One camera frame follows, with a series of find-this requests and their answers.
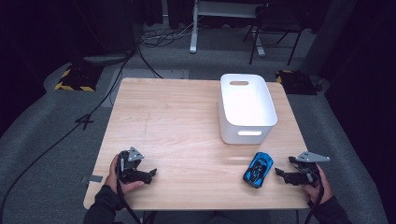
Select white desk frame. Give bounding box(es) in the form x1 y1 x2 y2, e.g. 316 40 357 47
189 0 266 58

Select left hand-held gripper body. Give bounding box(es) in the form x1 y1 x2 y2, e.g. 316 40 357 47
117 147 146 184

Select person's left hand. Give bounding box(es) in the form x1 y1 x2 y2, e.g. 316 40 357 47
105 154 146 196

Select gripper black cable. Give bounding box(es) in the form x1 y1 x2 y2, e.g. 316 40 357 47
115 157 143 224
304 172 325 224

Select grey tape piece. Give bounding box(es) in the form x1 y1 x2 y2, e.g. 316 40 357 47
80 175 104 184

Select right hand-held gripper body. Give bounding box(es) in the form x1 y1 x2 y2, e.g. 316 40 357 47
292 150 331 188

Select grey pillar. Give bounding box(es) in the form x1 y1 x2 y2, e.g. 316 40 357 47
299 0 358 77

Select bundle of floor cables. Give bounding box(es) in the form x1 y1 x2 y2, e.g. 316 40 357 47
138 17 195 49

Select person's right hand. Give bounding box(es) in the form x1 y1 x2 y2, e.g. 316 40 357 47
302 163 333 205

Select grey flat stand base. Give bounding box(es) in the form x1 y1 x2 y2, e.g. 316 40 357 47
81 53 129 65

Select long black floor cable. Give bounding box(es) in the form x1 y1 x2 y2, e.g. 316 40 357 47
0 50 135 220

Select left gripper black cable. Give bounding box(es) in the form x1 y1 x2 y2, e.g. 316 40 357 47
115 157 143 224

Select black chair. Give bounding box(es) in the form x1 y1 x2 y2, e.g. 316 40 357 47
242 2 305 66

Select black tape cross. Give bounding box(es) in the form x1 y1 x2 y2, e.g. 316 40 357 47
75 113 94 132

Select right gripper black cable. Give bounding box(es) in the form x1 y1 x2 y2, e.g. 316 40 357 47
304 172 325 224

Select white plastic bin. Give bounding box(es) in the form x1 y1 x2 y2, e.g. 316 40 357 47
218 73 278 146

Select black yellow striped base plate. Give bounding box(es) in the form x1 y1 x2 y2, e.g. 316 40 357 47
275 69 319 96
54 63 105 92

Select blue toy car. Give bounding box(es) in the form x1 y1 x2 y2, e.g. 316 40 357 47
242 151 275 189

